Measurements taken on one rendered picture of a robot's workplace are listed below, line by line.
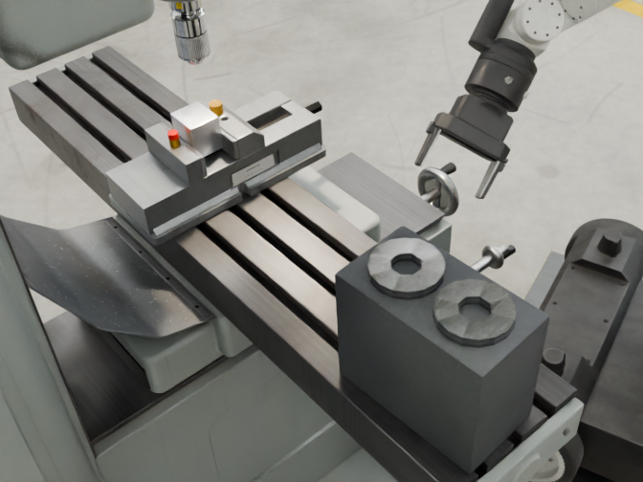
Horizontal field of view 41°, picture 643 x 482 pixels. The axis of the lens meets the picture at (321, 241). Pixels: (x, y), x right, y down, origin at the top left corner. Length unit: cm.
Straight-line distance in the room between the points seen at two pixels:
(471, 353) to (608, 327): 81
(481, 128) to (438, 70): 221
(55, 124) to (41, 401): 64
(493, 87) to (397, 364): 46
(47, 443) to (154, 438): 26
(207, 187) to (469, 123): 42
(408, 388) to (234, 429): 61
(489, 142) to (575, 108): 206
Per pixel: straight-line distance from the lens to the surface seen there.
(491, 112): 129
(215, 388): 146
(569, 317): 172
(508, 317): 95
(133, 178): 138
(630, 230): 191
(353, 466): 194
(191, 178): 133
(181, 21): 123
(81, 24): 102
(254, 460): 170
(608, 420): 161
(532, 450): 111
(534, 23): 129
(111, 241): 148
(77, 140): 161
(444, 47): 364
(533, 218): 281
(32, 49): 101
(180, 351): 136
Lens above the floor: 184
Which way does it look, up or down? 43 degrees down
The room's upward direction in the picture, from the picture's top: 4 degrees counter-clockwise
